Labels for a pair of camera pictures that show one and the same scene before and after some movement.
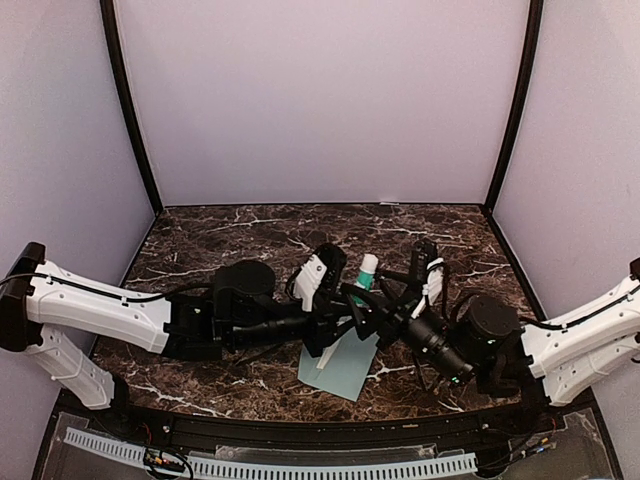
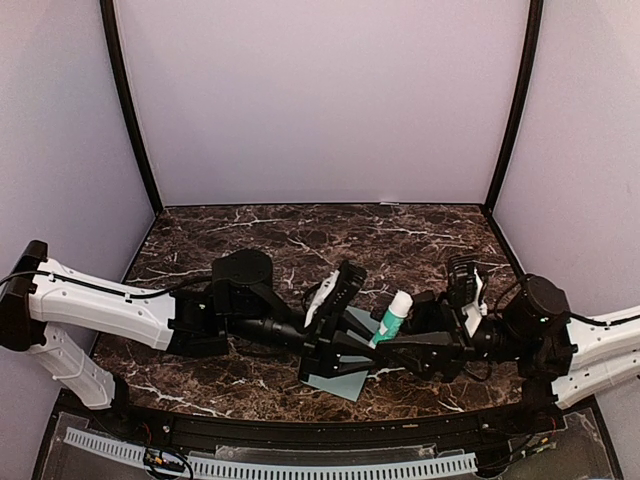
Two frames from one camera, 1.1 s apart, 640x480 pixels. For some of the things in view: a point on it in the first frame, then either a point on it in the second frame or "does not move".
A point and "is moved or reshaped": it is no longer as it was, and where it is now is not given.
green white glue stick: [369, 264] is moved or reshaped
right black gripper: [398, 315] to [443, 327]
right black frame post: [527, 81] does not move
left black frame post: [110, 26] does not move
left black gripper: [325, 331] to [322, 349]
